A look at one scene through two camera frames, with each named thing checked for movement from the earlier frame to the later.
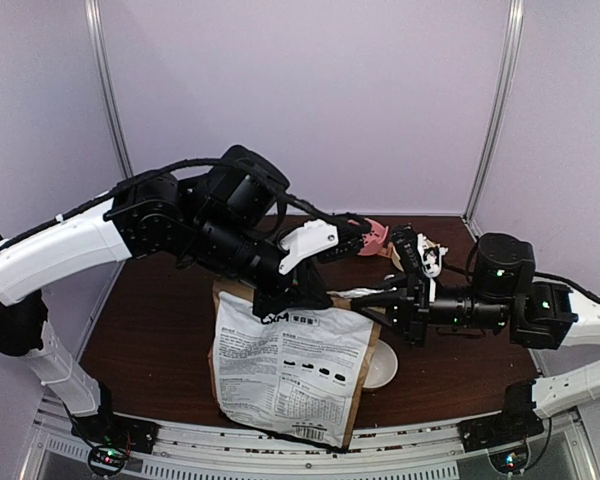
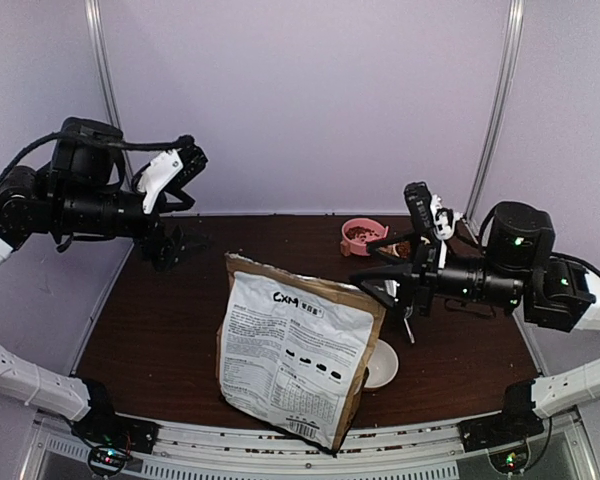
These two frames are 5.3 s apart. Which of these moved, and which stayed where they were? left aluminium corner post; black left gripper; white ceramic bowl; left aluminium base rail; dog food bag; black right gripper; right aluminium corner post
Moved: dog food bag; black left gripper; black right gripper
Stayed: right aluminium corner post; left aluminium corner post; white ceramic bowl; left aluminium base rail
